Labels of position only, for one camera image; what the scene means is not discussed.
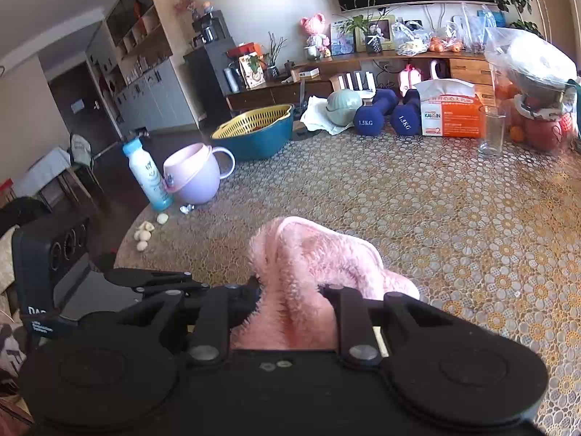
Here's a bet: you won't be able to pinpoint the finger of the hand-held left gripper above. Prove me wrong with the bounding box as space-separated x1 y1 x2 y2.
131 280 211 298
102 267 194 288

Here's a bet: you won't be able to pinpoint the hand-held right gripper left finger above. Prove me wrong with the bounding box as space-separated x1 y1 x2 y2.
122 276 263 368

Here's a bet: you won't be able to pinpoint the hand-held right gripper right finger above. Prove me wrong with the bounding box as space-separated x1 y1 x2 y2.
321 283 451 368

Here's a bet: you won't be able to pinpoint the pink fluffy cloth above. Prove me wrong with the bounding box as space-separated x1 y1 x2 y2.
229 216 421 351

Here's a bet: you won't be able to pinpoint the blue and white bottle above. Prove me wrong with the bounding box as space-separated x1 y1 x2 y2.
122 137 174 212

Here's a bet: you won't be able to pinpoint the small side table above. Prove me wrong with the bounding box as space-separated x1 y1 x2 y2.
13 147 74 210

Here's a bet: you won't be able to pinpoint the patterned lace tablecloth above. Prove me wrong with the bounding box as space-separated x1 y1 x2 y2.
113 122 581 436

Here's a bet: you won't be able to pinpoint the pink inner bowl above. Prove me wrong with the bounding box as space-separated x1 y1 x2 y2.
162 142 219 190

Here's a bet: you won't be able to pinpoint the chair with draped cloth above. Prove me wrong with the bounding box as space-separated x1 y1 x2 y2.
68 131 104 192

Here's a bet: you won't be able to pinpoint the teal basin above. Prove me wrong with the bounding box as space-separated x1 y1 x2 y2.
211 105 295 161

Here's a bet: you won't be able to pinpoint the yellow colander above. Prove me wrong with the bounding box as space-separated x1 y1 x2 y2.
211 104 292 140

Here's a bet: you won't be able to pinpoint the dark doorway door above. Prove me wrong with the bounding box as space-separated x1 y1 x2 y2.
47 61 124 147

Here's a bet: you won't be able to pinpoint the white cloth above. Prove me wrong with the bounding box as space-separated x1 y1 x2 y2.
300 95 360 136

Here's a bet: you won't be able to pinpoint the blue dumbbell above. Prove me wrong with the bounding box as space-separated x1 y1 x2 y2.
353 89 398 136
391 89 423 136

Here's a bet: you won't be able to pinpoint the black cabinet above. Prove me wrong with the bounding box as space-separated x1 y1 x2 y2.
183 44 237 124

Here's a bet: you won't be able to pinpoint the pale green round bowl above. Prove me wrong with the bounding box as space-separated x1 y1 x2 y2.
325 89 364 126

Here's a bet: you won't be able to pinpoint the wooden sideboard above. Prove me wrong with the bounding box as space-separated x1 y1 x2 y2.
226 49 500 112

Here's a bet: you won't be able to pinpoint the printed picture box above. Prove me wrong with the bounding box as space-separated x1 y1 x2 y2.
238 53 267 90

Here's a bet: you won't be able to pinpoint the orange and white box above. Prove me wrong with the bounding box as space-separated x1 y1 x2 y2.
415 79 488 140

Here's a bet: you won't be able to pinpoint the white slatted chair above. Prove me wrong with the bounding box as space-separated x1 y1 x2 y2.
331 71 377 101

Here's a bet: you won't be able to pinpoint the clear drinking glass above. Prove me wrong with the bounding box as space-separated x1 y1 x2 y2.
477 105 507 156

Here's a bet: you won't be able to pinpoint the vase with twigs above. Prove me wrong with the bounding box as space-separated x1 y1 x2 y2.
265 31 288 81

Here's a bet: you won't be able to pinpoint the black coffee machine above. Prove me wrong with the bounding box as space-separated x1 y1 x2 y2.
191 10 228 49

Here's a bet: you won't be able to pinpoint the bag of oranges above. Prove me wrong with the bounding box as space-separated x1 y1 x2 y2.
507 94 576 154

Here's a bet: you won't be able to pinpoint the blue picture card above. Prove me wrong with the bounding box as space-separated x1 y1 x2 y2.
330 22 356 56

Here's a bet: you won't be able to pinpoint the small potted plant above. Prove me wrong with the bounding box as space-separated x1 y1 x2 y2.
338 7 387 53

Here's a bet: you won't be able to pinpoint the pink doll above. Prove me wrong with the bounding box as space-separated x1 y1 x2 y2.
299 15 332 58

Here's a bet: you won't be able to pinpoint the clear bag of food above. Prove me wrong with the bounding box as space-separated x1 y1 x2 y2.
391 20 430 56

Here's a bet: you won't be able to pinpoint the loose oranges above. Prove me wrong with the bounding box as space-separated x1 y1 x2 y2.
428 36 464 53

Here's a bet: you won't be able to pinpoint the clear plastic bag with bowl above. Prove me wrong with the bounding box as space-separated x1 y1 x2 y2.
483 27 580 97

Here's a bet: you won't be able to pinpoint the lilac container with handle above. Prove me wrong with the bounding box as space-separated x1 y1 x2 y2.
164 144 236 205

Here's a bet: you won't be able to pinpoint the wall shelf unit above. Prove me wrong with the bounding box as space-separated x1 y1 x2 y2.
85 0 201 133

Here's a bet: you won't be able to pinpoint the wooden photo frame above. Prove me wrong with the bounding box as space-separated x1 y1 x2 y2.
355 15 397 52

